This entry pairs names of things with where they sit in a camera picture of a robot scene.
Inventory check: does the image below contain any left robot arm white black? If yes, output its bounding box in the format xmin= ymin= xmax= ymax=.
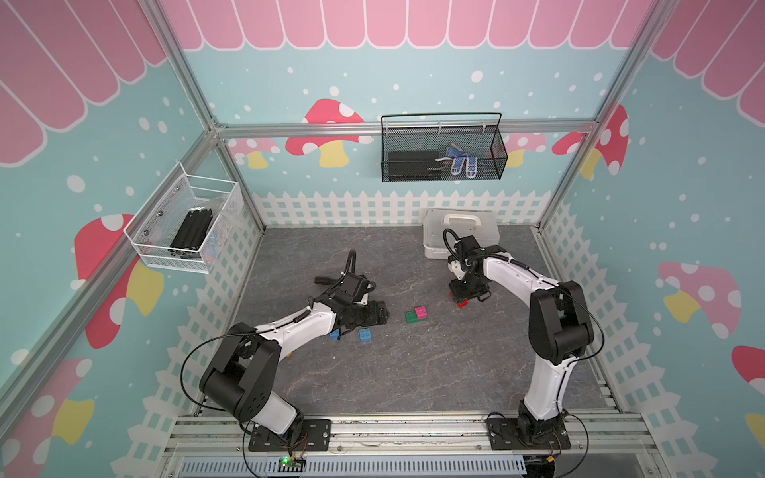
xmin=199 ymin=272 xmax=390 ymax=439

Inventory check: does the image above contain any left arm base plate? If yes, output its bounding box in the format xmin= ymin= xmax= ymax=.
xmin=247 ymin=415 xmax=332 ymax=452

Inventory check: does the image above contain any white wire mesh basket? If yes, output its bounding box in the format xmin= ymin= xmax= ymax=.
xmin=124 ymin=163 xmax=243 ymax=274

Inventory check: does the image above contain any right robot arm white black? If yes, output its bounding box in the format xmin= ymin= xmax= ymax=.
xmin=442 ymin=228 xmax=595 ymax=446

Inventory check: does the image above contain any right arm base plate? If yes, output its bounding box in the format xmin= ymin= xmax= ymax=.
xmin=485 ymin=415 xmax=571 ymax=453

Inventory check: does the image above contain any black box in white basket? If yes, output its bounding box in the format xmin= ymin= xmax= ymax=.
xmin=169 ymin=208 xmax=213 ymax=259

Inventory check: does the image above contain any white plastic storage box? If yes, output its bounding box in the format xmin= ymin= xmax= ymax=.
xmin=422 ymin=208 xmax=500 ymax=260

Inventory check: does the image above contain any green lego brick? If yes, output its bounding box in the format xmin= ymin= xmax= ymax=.
xmin=404 ymin=311 xmax=420 ymax=324

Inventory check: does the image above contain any black handled screwdriver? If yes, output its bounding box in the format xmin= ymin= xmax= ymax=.
xmin=314 ymin=276 xmax=341 ymax=286

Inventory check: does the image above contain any blue white item in basket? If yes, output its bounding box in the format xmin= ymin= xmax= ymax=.
xmin=435 ymin=143 xmax=478 ymax=179

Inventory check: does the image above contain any black wire mesh basket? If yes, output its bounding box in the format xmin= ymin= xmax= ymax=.
xmin=380 ymin=112 xmax=509 ymax=182

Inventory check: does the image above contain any green lit circuit board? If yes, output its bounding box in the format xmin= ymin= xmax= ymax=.
xmin=277 ymin=456 xmax=307 ymax=473

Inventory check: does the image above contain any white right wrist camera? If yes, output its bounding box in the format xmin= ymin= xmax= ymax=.
xmin=448 ymin=260 xmax=464 ymax=280

